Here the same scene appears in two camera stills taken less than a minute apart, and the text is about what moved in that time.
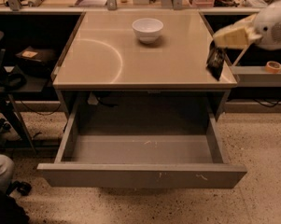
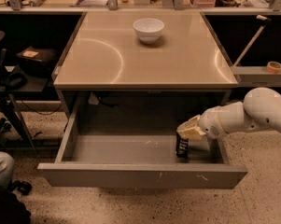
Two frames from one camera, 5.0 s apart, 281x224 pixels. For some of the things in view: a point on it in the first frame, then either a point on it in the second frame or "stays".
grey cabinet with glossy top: x=148 y=64 stays
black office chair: x=3 y=81 stays
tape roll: x=273 y=66 stays
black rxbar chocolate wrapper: x=216 y=60 to x=181 y=147
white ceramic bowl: x=147 y=29 stays
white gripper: x=270 y=28 to x=209 y=122
